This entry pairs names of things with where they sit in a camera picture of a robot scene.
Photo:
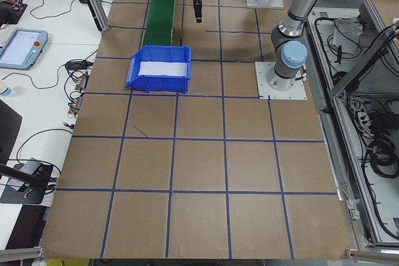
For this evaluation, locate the white foam pad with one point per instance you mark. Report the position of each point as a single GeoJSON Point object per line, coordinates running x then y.
{"type": "Point", "coordinates": [162, 68]}

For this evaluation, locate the small brown circuit board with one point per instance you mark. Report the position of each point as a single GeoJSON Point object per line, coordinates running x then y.
{"type": "Point", "coordinates": [81, 83]}
{"type": "Point", "coordinates": [75, 105]}

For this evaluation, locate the black monitor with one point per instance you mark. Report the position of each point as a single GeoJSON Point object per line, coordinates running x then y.
{"type": "Point", "coordinates": [7, 129]}

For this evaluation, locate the black stand base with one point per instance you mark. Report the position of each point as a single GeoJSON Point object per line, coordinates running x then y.
{"type": "Point", "coordinates": [31, 194]}

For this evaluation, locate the white blue paper cup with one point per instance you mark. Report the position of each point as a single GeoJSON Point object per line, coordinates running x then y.
{"type": "Point", "coordinates": [6, 89]}

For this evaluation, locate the white crumpled bag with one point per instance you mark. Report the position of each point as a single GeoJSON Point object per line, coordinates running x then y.
{"type": "Point", "coordinates": [343, 38]}

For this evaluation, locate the green conveyor belt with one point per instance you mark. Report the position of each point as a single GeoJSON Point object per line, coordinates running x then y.
{"type": "Point", "coordinates": [160, 7]}

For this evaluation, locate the white power strip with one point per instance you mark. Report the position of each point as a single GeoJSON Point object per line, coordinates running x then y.
{"type": "Point", "coordinates": [361, 116]}

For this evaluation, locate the black board with red parts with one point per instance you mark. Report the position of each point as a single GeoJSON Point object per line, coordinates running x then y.
{"type": "Point", "coordinates": [18, 13]}

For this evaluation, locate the light blue teach pendant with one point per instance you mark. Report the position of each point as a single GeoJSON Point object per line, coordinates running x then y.
{"type": "Point", "coordinates": [22, 48]}

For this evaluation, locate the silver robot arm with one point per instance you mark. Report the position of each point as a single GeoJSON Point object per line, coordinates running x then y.
{"type": "Point", "coordinates": [296, 13]}

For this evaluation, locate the aluminium extrusion bar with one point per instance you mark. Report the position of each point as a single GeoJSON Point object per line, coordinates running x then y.
{"type": "Point", "coordinates": [374, 255]}
{"type": "Point", "coordinates": [22, 253]}

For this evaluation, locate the V-shaped metal bar frame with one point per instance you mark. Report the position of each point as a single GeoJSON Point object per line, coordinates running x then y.
{"type": "Point", "coordinates": [364, 60]}

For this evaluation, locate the blue plastic storage bin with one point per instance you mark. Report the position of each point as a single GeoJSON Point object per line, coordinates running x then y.
{"type": "Point", "coordinates": [162, 84]}

